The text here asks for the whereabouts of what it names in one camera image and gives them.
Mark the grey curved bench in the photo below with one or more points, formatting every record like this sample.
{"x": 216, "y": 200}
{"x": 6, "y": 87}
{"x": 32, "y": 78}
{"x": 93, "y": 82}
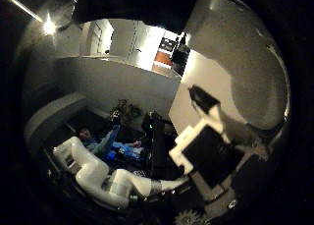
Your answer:
{"x": 52, "y": 115}

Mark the bright ceiling light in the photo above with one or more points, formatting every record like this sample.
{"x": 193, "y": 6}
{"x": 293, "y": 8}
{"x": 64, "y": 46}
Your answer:
{"x": 49, "y": 27}

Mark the black equipment stand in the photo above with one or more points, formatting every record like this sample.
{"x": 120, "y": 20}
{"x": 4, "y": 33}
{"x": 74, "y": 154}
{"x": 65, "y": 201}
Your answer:
{"x": 157, "y": 140}

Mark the dark tangled equipment cluster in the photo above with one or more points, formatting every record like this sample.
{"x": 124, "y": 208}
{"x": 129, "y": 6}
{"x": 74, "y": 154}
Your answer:
{"x": 126, "y": 112}

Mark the person in blue top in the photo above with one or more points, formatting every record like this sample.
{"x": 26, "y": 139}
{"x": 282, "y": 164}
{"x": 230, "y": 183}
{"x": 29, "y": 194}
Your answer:
{"x": 98, "y": 143}

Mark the shelf unit with orange panels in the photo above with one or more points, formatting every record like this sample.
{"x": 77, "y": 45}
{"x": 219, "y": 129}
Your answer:
{"x": 165, "y": 56}

